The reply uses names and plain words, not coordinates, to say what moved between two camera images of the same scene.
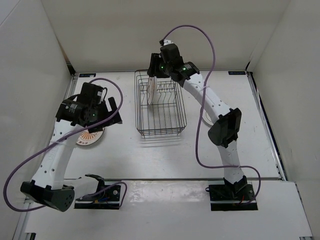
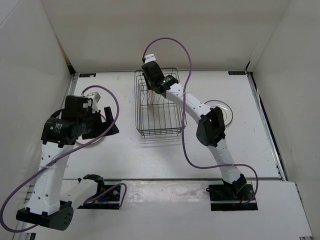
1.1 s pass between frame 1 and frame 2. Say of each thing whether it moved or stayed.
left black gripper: moved
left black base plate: stayed
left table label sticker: stayed
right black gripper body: moved
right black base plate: stayed
